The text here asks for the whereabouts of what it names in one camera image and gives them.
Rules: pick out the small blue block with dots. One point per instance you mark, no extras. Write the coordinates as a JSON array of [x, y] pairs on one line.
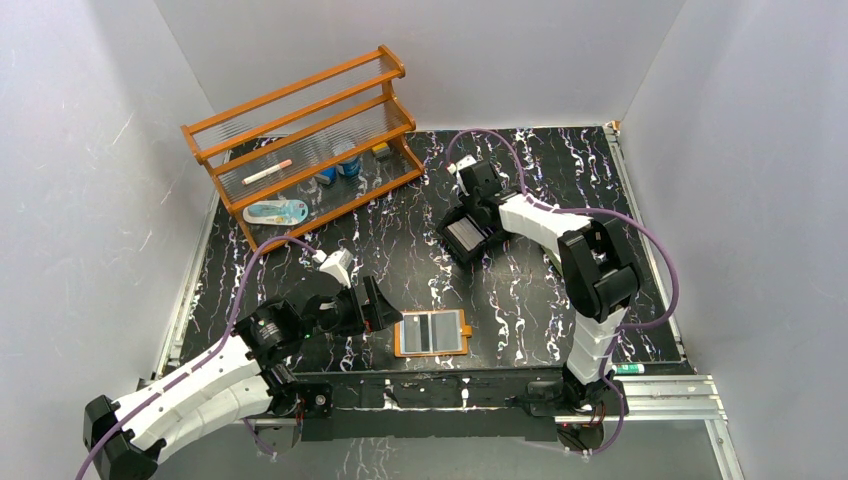
[[327, 177]]

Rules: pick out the black card tray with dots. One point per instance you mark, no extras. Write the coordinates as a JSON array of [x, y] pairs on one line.
[[494, 235]]

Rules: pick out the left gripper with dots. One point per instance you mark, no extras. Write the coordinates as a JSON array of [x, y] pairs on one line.
[[365, 307]]

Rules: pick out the white pink pen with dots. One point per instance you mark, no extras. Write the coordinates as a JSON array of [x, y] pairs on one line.
[[249, 180]]

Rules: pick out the blue white can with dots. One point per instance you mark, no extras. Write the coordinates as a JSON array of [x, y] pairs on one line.
[[349, 167]]

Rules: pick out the orange card holder wallet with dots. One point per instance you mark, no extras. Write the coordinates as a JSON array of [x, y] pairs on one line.
[[466, 334]]

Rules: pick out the green white marker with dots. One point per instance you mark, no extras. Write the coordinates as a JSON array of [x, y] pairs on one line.
[[629, 369]]

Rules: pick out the blue packaged item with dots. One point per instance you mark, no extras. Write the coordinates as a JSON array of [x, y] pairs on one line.
[[276, 212]]

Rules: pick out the small grey yellow block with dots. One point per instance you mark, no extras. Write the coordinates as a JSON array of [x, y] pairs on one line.
[[381, 151]]

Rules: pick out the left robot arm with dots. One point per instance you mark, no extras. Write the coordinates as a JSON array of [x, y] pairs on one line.
[[243, 375]]

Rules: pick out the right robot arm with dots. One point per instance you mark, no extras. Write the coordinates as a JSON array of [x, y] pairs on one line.
[[601, 276]]

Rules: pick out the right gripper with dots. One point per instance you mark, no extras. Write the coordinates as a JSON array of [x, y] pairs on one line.
[[470, 198]]

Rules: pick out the orange wooden shelf rack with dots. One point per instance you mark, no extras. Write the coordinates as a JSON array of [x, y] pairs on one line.
[[353, 103]]

